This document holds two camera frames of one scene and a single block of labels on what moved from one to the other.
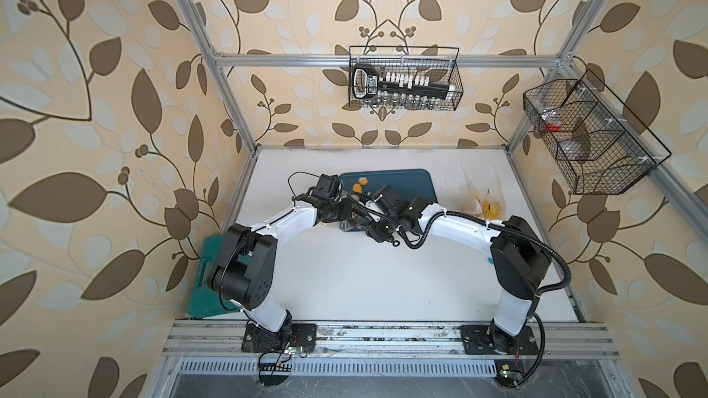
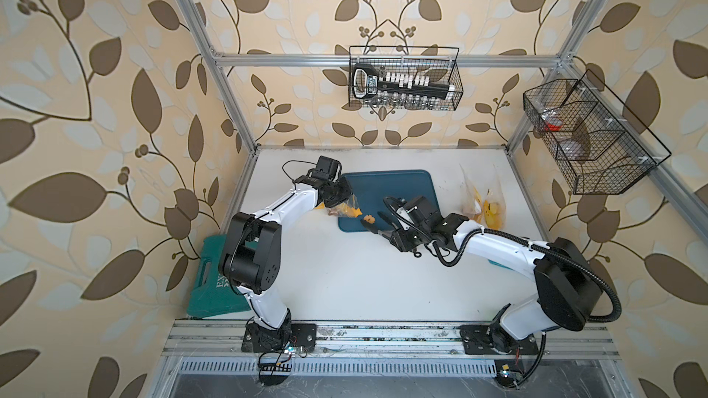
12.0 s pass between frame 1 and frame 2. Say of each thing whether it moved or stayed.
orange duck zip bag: stayed
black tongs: stayed
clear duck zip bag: stayed
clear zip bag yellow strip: moved
